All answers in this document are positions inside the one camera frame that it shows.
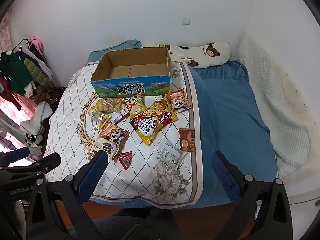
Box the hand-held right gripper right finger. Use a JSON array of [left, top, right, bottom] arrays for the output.
[[211, 151, 293, 240]]

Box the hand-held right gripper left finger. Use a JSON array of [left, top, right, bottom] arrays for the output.
[[26, 151, 109, 240]]

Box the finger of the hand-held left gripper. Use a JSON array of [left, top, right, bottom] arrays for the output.
[[31, 152, 62, 173], [0, 147, 31, 164]]

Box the white chocolate stick packet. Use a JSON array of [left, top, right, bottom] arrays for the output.
[[93, 140, 120, 159]]

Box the red triangular snack packet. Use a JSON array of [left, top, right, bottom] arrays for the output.
[[117, 151, 133, 167]]

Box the red-brown panda snack packet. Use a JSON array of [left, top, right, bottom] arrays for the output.
[[98, 122, 130, 147]]

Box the brown biscuit snack packet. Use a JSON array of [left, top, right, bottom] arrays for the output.
[[179, 128, 197, 152]]

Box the white clear snack packet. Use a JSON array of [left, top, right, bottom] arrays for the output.
[[158, 140, 187, 168]]

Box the yellow red noodle packet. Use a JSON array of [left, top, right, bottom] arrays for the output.
[[129, 97, 180, 146]]

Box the yellow panda snack packet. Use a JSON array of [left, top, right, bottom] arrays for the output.
[[124, 93, 148, 117]]

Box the orange panda snack packet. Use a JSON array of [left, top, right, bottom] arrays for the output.
[[164, 88, 192, 112]]

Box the printed cardboard box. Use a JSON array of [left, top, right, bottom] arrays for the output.
[[90, 47, 173, 98]]

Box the white garment pile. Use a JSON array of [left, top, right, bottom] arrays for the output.
[[20, 101, 53, 150]]

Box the blue bed sheet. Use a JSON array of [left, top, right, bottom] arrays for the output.
[[89, 60, 278, 209]]

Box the colourful candy bag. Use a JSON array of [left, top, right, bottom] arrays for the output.
[[90, 112, 113, 127]]

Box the small white red packet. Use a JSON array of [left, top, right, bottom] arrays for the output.
[[110, 105, 129, 124]]

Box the yellow biscuit bag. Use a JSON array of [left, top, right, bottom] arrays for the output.
[[94, 98, 120, 114]]

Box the dark green garment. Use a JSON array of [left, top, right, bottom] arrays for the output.
[[0, 54, 30, 95]]

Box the olive puffer jacket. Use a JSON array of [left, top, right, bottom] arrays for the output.
[[21, 56, 50, 88]]

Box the pink hat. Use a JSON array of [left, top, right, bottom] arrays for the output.
[[29, 36, 43, 52]]

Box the black clothes rack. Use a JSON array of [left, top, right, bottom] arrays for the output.
[[11, 38, 54, 85]]

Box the white bear print pillow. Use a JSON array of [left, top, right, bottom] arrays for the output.
[[156, 42, 230, 69]]

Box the blue folded towel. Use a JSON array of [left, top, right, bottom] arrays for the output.
[[87, 39, 143, 63]]

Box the white textured wall padding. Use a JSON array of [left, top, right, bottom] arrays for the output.
[[235, 32, 315, 180]]

